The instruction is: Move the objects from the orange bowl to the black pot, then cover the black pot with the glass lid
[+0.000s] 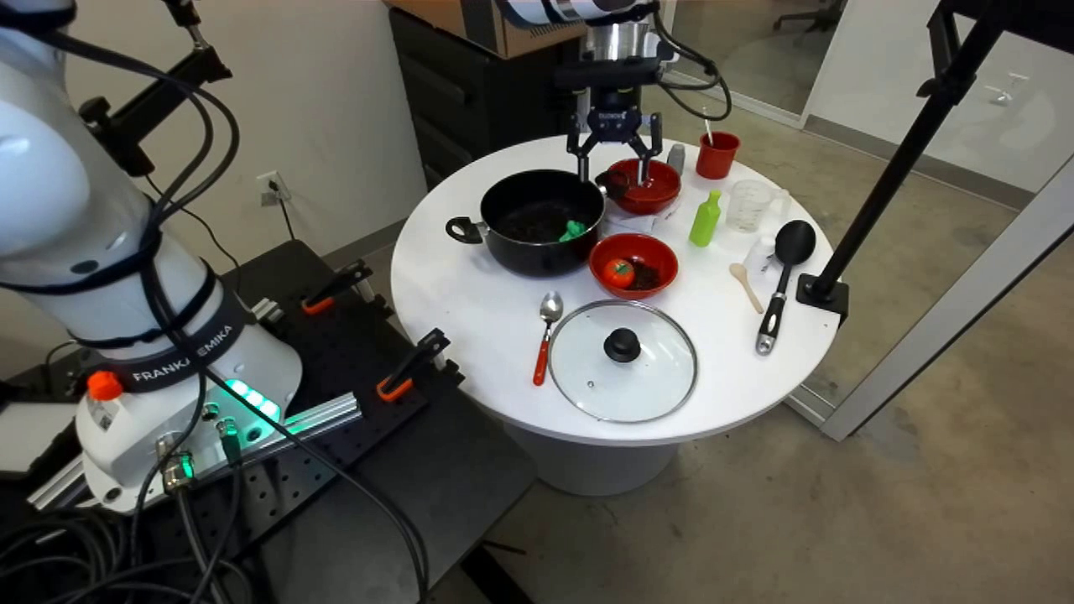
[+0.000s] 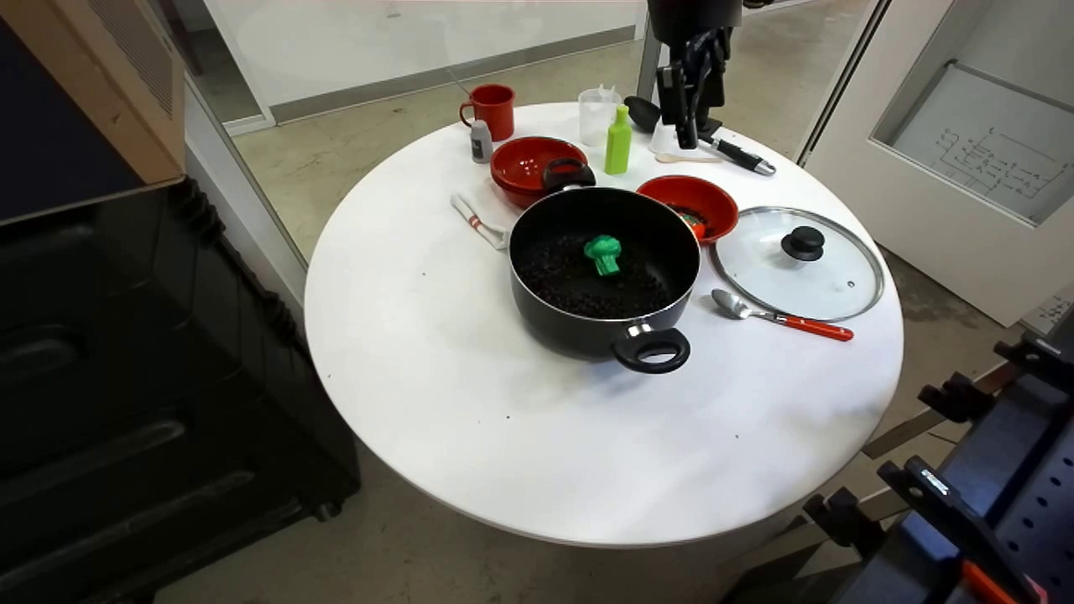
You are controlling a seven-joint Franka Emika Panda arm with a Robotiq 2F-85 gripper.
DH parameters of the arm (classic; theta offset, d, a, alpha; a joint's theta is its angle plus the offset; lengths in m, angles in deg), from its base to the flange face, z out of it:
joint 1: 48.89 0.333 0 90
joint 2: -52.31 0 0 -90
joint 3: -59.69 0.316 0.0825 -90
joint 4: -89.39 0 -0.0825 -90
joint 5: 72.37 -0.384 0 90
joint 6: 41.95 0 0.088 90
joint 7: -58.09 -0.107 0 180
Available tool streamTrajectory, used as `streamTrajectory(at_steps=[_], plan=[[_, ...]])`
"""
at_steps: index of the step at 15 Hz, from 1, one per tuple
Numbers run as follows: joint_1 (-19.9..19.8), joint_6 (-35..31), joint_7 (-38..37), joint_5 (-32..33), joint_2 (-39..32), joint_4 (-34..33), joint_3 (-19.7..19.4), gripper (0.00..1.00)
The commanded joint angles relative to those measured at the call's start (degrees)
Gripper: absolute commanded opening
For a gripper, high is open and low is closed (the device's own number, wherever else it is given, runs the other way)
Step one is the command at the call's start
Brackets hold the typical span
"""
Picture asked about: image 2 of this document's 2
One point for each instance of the grey salt shaker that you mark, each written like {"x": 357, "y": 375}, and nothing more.
{"x": 481, "y": 144}

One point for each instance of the white table base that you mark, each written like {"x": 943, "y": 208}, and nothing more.
{"x": 671, "y": 572}

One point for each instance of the orange bowl with beans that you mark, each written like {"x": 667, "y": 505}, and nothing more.
{"x": 697, "y": 191}

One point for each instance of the glass lid black knob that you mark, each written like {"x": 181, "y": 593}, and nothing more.
{"x": 783, "y": 290}

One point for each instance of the red cup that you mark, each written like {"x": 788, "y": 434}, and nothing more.
{"x": 490, "y": 113}

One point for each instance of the clear plastic cup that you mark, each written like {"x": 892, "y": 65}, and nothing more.
{"x": 594, "y": 113}

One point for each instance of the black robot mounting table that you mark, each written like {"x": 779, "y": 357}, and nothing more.
{"x": 1029, "y": 482}

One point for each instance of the black cabinet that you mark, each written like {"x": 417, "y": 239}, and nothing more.
{"x": 168, "y": 392}

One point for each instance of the black cooking pot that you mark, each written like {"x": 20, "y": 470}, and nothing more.
{"x": 559, "y": 286}

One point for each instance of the white plastic utensil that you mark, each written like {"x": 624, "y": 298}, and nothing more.
{"x": 473, "y": 221}

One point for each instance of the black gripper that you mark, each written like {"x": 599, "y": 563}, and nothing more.
{"x": 693, "y": 23}

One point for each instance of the green plastic bottle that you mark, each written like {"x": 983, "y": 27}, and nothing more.
{"x": 620, "y": 145}

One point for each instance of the green toy broccoli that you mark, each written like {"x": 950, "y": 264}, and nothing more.
{"x": 604, "y": 257}

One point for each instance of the white framed door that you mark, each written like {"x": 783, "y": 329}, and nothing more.
{"x": 851, "y": 170}

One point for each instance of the red speckled bowl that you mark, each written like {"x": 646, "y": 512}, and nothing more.
{"x": 524, "y": 170}

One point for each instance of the red toy tomato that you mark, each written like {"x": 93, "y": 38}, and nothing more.
{"x": 702, "y": 233}

